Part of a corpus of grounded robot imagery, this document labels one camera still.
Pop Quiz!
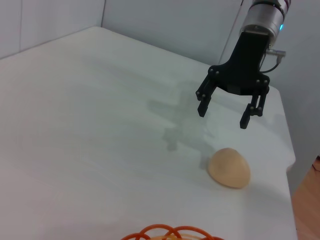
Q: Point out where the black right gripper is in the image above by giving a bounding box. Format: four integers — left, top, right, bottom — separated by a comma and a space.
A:
195, 31, 271, 130

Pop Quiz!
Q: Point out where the round tan bread bun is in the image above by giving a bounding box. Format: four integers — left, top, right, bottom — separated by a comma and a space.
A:
207, 147, 251, 190

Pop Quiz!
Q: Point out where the right arm cable with connector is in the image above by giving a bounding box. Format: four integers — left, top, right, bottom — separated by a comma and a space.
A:
261, 47, 288, 75

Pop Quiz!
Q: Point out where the thin hanging cable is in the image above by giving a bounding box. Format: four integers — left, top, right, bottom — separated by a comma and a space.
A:
219, 0, 245, 64

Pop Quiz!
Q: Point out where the orange wire basket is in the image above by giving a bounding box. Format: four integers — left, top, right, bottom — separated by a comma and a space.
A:
121, 223, 226, 240

